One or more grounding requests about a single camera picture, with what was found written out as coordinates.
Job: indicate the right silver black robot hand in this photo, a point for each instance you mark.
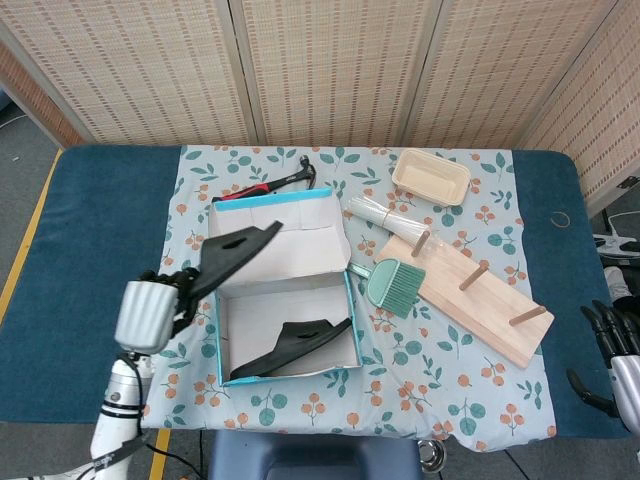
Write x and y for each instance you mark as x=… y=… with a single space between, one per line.
x=627 y=380

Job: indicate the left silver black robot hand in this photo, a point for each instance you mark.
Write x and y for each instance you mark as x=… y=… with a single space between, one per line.
x=145 y=315

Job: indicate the black slipper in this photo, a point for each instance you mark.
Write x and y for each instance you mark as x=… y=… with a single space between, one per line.
x=225 y=265
x=280 y=360

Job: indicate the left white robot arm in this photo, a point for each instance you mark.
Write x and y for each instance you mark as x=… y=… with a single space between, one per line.
x=120 y=400

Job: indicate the blue cardboard shoe box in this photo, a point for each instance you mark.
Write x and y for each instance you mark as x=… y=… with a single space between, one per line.
x=280 y=215

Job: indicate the white office chair base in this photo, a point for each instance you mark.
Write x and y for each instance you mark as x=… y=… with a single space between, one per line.
x=617 y=245

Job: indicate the wooden board with pegs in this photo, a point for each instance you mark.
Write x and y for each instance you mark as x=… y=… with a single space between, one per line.
x=475 y=310

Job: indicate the rubber band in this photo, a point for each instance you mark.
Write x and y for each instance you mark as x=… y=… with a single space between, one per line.
x=551 y=218

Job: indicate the floral fruit print tablecloth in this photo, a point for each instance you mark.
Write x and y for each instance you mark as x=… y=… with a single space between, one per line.
x=425 y=360

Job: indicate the metal bowl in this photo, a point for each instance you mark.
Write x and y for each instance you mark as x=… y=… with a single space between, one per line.
x=432 y=455

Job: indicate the green hand brush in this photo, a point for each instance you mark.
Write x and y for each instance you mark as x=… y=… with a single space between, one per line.
x=385 y=285

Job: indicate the bundle of white sticks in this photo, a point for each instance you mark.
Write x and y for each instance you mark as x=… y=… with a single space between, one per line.
x=380 y=215

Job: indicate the beige plastic container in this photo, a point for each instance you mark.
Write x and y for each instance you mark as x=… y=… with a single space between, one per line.
x=430 y=180

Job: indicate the bamboo folding screen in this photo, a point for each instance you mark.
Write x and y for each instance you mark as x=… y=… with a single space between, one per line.
x=325 y=75

